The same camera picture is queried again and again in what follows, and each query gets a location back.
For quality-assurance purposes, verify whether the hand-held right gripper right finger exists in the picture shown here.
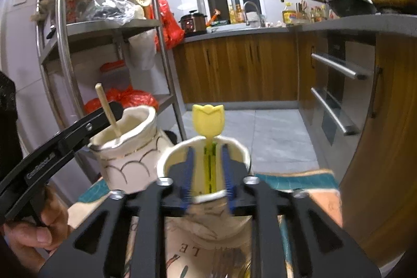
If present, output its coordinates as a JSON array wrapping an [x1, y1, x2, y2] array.
[[224, 146, 382, 278]]

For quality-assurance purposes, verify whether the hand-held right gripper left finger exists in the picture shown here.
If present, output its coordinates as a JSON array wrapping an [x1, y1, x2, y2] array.
[[38, 148, 203, 278]]

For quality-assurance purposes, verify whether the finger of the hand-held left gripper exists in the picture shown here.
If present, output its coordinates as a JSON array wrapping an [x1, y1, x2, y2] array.
[[70, 103, 124, 151]]

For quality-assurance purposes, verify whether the wooden chopstick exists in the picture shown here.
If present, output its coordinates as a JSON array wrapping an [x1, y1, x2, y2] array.
[[95, 83, 122, 138]]

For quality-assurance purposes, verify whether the white floral ceramic utensil holder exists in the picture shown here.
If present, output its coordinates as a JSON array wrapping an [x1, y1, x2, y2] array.
[[87, 105, 253, 244]]

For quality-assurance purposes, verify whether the yellow tulip plastic spoon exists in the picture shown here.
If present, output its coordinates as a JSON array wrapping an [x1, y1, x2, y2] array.
[[192, 104, 225, 194]]

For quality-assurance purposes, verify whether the person's left hand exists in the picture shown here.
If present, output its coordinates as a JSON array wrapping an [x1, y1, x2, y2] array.
[[0, 185, 71, 256]]

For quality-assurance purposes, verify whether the red plastic bag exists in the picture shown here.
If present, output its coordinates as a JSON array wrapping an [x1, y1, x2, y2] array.
[[84, 87, 160, 116], [156, 0, 185, 51]]

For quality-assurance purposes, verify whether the container with orange lid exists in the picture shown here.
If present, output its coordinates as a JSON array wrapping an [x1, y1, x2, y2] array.
[[99, 60, 130, 94]]

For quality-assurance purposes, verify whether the white plastic bag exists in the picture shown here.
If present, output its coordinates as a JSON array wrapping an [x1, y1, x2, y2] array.
[[128, 29, 157, 71]]

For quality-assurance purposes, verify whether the printed horse tablecloth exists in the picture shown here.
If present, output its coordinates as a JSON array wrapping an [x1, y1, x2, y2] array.
[[68, 167, 343, 278]]

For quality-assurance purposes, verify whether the steel shelf rack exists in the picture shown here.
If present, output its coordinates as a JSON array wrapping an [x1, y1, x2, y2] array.
[[33, 0, 188, 143]]

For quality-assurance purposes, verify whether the crumpled clear plastic bag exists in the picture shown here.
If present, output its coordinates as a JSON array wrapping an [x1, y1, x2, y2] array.
[[81, 0, 138, 26]]

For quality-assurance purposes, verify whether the wooden base cabinet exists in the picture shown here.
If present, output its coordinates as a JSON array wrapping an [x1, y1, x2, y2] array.
[[172, 32, 313, 104]]

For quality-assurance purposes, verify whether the dark electric pressure cooker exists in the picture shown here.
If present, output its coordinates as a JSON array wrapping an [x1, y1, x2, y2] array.
[[180, 10, 208, 36]]

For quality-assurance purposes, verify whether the built-in steel oven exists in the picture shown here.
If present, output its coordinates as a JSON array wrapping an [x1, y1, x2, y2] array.
[[310, 33, 379, 148]]

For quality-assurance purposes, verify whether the wooden cabinet panel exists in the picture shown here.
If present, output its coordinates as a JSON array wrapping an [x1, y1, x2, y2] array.
[[339, 34, 417, 267]]

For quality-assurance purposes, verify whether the steel kitchen faucet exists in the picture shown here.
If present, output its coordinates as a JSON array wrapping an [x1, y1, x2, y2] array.
[[243, 1, 262, 28]]

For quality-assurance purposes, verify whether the yellow cooking oil bottle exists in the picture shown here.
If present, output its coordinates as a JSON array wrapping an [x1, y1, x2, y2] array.
[[282, 2, 297, 25]]

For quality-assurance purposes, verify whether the black wok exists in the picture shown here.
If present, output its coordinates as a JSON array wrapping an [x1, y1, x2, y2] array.
[[327, 0, 378, 18]]

